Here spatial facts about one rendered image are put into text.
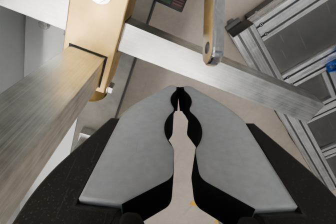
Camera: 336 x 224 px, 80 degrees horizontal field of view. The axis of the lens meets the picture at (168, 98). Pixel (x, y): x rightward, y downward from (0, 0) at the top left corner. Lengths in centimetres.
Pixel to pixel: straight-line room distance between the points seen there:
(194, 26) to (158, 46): 87
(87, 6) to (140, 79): 100
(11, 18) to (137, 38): 33
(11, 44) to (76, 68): 34
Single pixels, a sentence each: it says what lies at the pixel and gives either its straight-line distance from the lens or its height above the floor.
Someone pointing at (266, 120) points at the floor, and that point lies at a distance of 146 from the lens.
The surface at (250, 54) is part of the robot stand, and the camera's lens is 95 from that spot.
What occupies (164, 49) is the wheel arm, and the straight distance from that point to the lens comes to 21.
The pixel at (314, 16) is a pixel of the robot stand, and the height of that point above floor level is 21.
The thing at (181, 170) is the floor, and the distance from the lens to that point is 168.
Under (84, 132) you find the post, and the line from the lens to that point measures 49.
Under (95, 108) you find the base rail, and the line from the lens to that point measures 46.
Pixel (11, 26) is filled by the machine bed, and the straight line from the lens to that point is 51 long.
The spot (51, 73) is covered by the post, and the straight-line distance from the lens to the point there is 17.
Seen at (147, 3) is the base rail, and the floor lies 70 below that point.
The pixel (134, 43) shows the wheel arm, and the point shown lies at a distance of 22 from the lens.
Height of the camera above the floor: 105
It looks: 59 degrees down
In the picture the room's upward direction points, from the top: 178 degrees counter-clockwise
